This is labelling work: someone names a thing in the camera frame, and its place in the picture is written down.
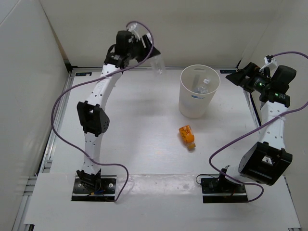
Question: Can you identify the white label lemon bottle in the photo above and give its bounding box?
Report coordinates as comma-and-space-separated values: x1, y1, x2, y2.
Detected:
201, 78, 210, 88

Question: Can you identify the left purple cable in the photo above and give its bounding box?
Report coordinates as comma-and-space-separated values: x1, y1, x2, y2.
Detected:
51, 21, 155, 202

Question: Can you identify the purple cable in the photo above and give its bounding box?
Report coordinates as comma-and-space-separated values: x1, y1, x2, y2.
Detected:
51, 21, 155, 202
208, 51, 308, 202

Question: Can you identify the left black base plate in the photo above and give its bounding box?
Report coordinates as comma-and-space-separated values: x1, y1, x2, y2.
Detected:
71, 175, 117, 202

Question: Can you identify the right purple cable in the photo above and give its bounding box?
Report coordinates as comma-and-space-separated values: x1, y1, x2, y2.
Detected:
208, 51, 308, 202

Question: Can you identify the aluminium table frame rail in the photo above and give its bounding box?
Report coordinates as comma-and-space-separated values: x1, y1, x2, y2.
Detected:
12, 58, 74, 231

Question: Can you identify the blue label plastic bottle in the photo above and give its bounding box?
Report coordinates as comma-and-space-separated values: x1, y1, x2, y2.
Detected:
193, 85, 208, 94

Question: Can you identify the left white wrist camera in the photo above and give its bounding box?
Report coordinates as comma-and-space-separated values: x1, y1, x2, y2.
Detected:
128, 23, 146, 48

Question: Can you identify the orange juice bottle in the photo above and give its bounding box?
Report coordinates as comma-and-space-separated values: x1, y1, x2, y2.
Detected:
179, 125, 196, 150

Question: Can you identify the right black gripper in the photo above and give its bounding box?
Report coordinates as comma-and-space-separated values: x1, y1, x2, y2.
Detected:
226, 63, 273, 93

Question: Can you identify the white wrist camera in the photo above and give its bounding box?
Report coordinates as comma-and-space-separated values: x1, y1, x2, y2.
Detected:
128, 23, 146, 48
260, 55, 278, 73

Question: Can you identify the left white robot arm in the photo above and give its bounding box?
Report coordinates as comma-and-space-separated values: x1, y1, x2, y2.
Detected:
77, 30, 160, 193

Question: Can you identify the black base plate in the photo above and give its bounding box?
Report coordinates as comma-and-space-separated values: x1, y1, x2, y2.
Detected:
71, 175, 117, 202
196, 174, 248, 204

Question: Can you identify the cream plastic bin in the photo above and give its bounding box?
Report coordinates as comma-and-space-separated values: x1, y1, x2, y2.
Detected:
179, 64, 220, 118

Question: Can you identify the left blue corner sticker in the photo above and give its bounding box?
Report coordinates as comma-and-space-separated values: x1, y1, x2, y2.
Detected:
75, 72, 92, 77

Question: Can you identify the right blue corner sticker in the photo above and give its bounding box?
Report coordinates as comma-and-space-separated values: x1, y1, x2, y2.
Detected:
220, 69, 236, 74

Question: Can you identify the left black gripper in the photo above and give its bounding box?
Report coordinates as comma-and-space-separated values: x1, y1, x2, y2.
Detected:
127, 36, 161, 64

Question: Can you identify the blue corner sticker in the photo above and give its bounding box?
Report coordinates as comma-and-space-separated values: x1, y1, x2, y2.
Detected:
75, 72, 92, 77
220, 69, 236, 74

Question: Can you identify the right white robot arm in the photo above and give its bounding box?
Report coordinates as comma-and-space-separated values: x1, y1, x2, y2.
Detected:
216, 63, 296, 193

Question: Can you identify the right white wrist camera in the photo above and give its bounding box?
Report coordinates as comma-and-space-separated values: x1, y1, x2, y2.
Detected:
260, 55, 278, 73

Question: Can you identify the clear plastic bottle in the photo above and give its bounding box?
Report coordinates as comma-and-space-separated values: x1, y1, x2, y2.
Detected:
150, 55, 166, 76

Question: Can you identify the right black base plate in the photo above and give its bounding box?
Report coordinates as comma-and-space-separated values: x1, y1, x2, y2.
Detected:
196, 174, 248, 204

